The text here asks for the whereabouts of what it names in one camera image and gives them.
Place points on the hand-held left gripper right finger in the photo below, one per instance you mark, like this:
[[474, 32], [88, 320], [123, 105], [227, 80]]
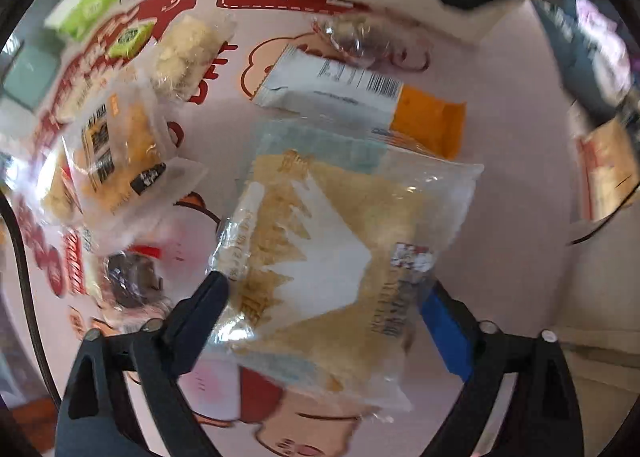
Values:
[[445, 332]]

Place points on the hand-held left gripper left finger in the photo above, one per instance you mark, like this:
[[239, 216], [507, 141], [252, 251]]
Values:
[[200, 307]]

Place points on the dark chocolate snack packet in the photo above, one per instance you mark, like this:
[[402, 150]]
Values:
[[132, 279]]

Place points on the large yellow cake packet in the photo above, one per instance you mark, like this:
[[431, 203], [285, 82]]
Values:
[[340, 257]]

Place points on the clear red candy packet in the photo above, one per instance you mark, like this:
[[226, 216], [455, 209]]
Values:
[[350, 39]]

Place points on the light blue snack packet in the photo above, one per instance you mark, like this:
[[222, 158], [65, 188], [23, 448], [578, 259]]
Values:
[[325, 147]]

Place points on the pale crumbly snack packet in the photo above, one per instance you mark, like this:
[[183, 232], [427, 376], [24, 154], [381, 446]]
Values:
[[187, 49]]

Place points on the small green snack packet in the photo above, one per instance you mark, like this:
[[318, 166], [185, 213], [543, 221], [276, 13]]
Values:
[[131, 39]]

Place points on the yellow cake packet black label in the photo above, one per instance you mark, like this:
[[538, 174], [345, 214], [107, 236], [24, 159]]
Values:
[[120, 137]]

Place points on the white and orange snack packet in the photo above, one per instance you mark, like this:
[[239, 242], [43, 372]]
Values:
[[320, 87]]

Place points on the green tissue box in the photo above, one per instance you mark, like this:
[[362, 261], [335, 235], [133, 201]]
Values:
[[82, 7]]

